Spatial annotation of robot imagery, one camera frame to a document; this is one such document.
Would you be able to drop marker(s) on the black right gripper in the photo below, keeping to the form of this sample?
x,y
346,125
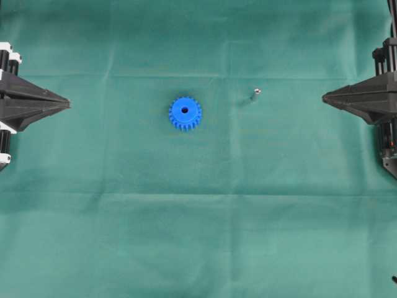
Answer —
x,y
383,82

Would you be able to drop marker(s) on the blue plastic gear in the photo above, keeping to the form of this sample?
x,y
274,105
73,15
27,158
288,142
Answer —
x,y
185,113

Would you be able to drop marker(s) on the green table cloth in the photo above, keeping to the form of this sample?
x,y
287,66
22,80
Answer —
x,y
282,197

